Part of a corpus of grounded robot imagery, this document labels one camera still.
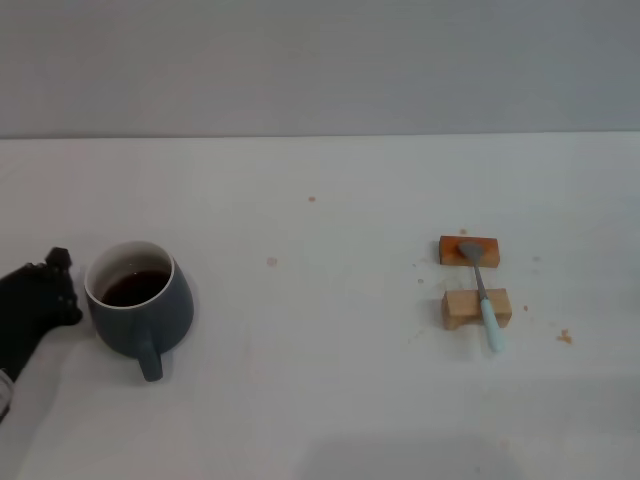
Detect metal spoon with light-blue handle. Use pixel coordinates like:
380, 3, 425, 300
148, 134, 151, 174
457, 241, 505, 354

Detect dark grey ceramic coffee mug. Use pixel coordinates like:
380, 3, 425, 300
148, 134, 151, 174
83, 240, 195, 383

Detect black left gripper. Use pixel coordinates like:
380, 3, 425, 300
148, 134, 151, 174
0, 246, 84, 384

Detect pale notched wooden block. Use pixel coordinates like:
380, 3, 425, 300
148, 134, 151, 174
440, 287, 514, 331

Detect orange-stained wooden block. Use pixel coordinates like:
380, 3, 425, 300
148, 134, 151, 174
438, 234, 501, 270

